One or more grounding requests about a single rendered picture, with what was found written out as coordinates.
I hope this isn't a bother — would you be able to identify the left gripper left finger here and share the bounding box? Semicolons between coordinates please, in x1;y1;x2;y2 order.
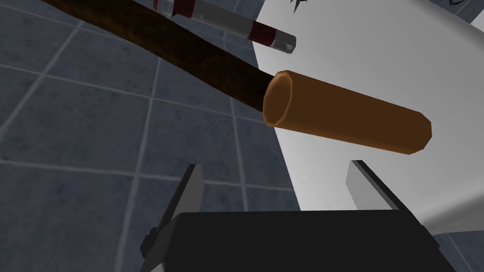
156;163;204;230

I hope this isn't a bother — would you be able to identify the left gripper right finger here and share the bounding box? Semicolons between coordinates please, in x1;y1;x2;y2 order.
346;160;402;211

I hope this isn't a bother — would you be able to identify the white door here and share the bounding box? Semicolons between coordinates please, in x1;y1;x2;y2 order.
251;0;484;236

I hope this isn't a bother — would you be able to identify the grey bar with red bands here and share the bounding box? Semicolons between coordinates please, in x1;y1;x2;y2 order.
153;0;297;55

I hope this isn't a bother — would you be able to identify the brown two-tone bar handle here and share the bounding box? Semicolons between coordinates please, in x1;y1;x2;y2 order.
39;0;433;155

